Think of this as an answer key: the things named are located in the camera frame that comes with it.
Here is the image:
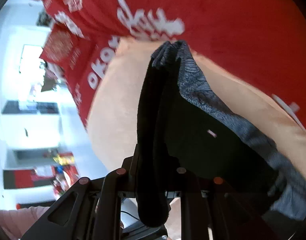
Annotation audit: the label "black pants with patterned waistband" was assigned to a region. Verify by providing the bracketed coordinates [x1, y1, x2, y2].
[137, 41, 306, 230]

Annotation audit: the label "cream seat cushion cover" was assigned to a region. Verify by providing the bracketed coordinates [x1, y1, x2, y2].
[87, 38, 306, 172]

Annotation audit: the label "pink sleeve forearm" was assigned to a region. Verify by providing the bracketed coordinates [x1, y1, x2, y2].
[0, 206, 49, 239]

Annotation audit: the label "red sofa cover with lettering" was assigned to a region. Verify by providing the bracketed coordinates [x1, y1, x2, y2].
[41, 0, 306, 129]

